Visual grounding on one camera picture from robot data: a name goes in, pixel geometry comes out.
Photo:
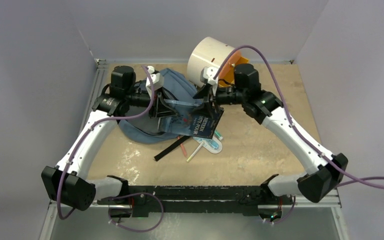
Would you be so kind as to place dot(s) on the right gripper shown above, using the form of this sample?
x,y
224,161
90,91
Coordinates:
x,y
210,95

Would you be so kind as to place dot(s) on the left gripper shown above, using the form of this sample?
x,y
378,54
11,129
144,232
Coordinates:
x,y
160,109

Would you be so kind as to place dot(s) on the blue backpack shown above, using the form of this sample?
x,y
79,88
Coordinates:
x,y
145,129

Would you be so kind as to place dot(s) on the dark blue book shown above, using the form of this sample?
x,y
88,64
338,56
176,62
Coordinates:
x,y
190,120

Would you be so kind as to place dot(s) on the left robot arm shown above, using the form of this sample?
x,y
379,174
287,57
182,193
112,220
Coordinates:
x,y
66,183

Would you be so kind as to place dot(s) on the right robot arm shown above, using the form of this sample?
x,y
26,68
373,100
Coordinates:
x,y
323,169

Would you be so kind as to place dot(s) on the blister pack with blue items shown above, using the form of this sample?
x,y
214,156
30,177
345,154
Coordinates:
x,y
213,145

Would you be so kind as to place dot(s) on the yellow open drawer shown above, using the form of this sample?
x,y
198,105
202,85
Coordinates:
x,y
226,76

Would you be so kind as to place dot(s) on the green white glue stick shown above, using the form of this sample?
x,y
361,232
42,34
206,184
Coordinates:
x,y
218,135

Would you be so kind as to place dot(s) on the cream round drawer cabinet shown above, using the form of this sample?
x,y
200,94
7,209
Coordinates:
x,y
208,53

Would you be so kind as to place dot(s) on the white marker pen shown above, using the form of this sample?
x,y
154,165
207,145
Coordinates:
x,y
195,152

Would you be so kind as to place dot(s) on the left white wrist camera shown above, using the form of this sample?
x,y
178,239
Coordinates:
x,y
156,78

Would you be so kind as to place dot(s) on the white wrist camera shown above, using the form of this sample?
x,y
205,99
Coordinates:
x,y
208,77
156,78

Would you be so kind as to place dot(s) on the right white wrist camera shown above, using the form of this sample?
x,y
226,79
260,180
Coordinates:
x,y
208,77

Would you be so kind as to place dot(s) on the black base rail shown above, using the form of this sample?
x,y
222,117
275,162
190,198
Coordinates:
x,y
248,200

